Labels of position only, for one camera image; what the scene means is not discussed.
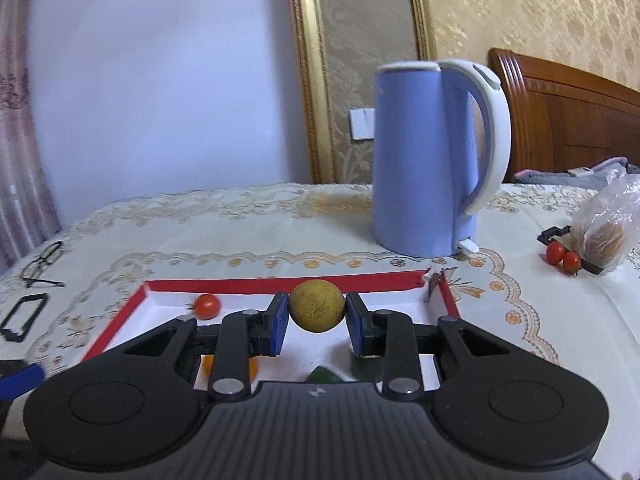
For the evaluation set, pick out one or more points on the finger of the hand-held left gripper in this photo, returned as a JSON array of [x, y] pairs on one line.
[[20, 379]]

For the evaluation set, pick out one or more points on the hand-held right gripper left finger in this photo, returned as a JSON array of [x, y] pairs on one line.
[[277, 322]]

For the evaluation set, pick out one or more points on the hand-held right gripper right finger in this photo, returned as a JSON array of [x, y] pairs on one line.
[[356, 322]]

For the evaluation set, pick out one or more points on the yellow-brown longan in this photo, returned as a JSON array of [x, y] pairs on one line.
[[317, 306]]

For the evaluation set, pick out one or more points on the dark sugarcane piece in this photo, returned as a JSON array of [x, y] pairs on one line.
[[367, 367]]

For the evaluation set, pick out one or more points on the orange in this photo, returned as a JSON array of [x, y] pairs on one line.
[[252, 367]]

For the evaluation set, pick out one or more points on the dark green fruit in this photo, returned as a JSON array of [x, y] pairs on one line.
[[322, 376]]

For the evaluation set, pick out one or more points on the red cherry tomato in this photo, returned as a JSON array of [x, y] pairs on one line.
[[555, 253], [571, 263], [207, 306]]

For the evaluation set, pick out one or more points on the red cardboard box tray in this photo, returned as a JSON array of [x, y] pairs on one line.
[[160, 290]]

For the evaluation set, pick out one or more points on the black eyeglasses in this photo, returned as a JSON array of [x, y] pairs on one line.
[[45, 260]]

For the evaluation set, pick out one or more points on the floral cream tablecloth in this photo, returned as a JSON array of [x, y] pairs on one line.
[[200, 225]]

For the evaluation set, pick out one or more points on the blue electric kettle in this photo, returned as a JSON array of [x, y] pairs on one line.
[[420, 160]]

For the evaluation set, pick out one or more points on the grey cloth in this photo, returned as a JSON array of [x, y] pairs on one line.
[[545, 176]]

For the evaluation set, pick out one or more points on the pink patterned curtain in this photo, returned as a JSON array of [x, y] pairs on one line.
[[20, 135]]

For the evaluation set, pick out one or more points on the clear plastic bag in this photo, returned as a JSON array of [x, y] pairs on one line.
[[605, 230]]

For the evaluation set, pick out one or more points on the wooden bed headboard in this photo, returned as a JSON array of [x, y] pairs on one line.
[[565, 120]]

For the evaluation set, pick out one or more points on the black rectangular frame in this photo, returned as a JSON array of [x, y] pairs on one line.
[[15, 332]]

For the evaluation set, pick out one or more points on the white wall switch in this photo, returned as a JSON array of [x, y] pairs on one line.
[[362, 124]]

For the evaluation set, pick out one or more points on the gold wall moulding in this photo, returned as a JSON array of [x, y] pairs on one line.
[[312, 85]]

